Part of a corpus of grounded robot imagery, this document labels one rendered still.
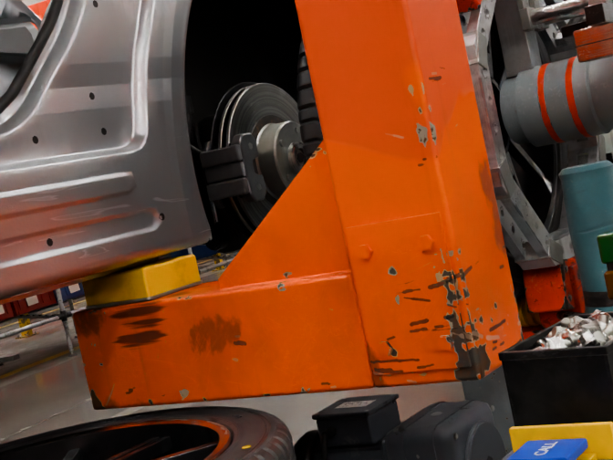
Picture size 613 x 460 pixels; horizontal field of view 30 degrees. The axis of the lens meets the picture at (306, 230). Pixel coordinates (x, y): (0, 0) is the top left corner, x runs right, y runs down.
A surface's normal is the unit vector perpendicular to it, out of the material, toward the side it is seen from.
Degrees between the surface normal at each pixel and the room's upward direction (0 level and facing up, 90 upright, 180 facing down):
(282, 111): 90
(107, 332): 90
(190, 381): 90
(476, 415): 68
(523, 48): 90
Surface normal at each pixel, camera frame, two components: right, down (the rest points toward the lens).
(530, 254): -0.56, -0.23
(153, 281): 0.83, -0.14
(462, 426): 0.69, -0.51
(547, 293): -0.55, -0.02
